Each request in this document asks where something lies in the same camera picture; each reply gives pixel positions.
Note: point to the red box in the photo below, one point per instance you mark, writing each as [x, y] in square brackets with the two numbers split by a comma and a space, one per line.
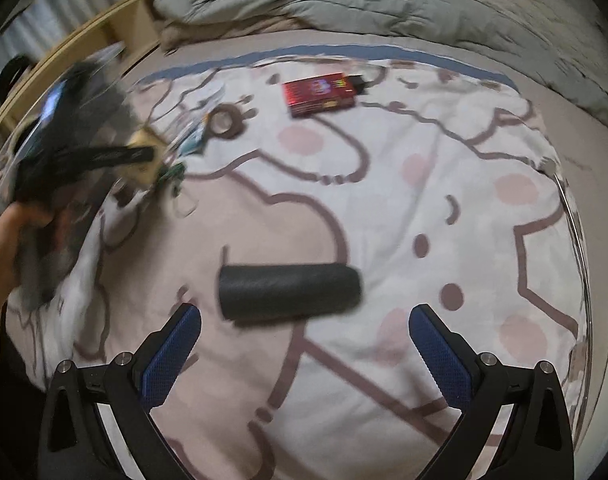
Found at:
[316, 95]

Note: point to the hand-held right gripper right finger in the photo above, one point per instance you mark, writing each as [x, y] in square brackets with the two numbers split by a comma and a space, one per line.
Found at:
[444, 355]

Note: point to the grey curtain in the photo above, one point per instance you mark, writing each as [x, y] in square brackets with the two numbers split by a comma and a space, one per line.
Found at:
[48, 15]

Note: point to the wooden shelf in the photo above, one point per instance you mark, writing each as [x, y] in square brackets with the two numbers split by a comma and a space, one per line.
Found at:
[83, 35]

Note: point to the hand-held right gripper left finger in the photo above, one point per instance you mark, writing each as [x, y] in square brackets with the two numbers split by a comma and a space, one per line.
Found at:
[171, 355]

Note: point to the clear plastic storage bin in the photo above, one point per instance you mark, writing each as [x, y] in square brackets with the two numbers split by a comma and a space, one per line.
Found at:
[108, 55]

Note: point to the small black device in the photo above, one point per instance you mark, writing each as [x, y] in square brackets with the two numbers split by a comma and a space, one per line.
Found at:
[361, 84]

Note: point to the tan folded blanket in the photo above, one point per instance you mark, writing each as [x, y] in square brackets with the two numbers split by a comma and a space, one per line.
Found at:
[208, 32]

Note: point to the teal packet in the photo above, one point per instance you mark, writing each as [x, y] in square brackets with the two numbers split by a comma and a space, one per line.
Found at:
[193, 142]

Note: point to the grey comforter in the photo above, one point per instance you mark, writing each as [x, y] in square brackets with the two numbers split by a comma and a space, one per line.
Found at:
[334, 5]

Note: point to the printed blanket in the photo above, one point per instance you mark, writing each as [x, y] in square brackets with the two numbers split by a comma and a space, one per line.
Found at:
[434, 210]

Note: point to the large brown tape roll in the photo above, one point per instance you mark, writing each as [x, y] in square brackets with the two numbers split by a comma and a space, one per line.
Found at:
[238, 125]

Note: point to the black headset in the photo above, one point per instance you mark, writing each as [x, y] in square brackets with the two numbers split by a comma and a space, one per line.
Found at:
[11, 72]

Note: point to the person's left hand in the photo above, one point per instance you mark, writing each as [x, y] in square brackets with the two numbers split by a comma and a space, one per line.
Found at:
[13, 230]

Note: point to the black cylinder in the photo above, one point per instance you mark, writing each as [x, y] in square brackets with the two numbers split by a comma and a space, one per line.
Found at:
[289, 292]

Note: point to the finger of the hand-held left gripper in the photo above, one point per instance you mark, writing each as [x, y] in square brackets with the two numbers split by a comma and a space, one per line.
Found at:
[108, 156]

